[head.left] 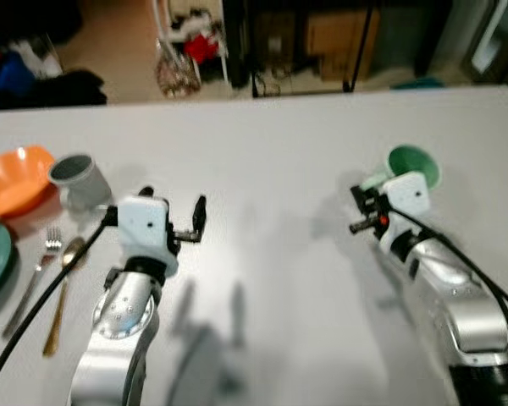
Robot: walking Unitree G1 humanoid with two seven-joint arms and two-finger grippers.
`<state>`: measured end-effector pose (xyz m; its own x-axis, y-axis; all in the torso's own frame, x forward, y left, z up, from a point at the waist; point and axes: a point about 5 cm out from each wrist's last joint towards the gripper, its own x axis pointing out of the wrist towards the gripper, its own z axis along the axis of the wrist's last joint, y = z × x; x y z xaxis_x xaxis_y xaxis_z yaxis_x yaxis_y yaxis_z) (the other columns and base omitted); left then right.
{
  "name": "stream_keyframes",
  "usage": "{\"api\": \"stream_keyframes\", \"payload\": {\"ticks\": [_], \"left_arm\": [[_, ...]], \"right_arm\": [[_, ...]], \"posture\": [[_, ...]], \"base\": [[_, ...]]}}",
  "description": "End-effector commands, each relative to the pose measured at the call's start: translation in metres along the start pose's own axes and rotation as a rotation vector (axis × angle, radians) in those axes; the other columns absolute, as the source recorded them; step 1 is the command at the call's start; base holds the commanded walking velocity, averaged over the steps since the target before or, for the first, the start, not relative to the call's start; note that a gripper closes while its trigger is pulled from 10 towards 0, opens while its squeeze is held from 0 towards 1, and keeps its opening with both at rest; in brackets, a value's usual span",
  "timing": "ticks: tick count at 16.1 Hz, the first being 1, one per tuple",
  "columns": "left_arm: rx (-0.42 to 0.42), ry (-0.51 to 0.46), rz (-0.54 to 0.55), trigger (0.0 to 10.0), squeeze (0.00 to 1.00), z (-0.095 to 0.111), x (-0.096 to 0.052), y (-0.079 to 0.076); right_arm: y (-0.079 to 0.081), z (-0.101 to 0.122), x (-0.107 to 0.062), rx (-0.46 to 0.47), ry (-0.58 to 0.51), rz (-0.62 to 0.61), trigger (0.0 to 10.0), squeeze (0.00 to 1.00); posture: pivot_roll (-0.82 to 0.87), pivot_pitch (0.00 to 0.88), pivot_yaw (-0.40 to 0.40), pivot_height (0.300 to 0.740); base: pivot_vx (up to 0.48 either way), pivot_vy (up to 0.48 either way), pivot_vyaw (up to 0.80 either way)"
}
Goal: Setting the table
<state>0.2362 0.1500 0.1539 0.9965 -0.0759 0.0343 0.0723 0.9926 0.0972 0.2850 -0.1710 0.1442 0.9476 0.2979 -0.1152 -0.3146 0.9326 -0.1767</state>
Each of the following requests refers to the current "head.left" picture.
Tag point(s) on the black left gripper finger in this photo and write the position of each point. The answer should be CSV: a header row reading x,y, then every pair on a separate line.
x,y
146,193
200,213

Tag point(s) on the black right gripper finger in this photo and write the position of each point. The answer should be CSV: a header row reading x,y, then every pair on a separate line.
x,y
374,200
358,197

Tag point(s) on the green cup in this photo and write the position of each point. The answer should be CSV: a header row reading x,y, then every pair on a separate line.
x,y
415,162

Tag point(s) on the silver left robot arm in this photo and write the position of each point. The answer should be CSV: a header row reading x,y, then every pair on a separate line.
x,y
118,330

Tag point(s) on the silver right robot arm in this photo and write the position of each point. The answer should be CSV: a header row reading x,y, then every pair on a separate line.
x,y
461,313

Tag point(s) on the grey cup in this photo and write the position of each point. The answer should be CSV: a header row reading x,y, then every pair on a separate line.
x,y
80,182

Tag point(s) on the gold spoon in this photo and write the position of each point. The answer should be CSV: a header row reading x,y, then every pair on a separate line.
x,y
72,252

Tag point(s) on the patterned woven bag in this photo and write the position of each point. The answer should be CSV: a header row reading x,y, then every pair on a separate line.
x,y
178,78

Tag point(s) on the silver fork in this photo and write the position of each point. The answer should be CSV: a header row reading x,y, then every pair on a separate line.
x,y
38,266

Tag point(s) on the black bag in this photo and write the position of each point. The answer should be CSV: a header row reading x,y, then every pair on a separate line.
x,y
63,89

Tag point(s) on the orange plastic bowl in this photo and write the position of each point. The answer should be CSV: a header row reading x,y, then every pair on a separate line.
x,y
13,179

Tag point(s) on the black stand pole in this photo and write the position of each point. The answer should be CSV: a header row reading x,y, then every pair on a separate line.
x,y
360,46

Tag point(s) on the red cloth item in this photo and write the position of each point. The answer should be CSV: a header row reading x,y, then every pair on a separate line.
x,y
201,48

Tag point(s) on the brown cardboard box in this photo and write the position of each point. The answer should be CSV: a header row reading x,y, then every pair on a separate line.
x,y
339,42

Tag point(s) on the white metal rack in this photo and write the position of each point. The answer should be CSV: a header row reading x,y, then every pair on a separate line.
x,y
162,34

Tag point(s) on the blue cloth item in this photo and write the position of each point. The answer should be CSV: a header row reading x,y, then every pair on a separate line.
x,y
7,74

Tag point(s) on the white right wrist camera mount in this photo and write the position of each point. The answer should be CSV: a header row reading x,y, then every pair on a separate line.
x,y
409,203

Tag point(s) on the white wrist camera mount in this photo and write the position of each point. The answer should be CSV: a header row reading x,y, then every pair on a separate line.
x,y
144,228
409,203

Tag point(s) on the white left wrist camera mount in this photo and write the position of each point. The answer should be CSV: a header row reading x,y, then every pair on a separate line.
x,y
144,228

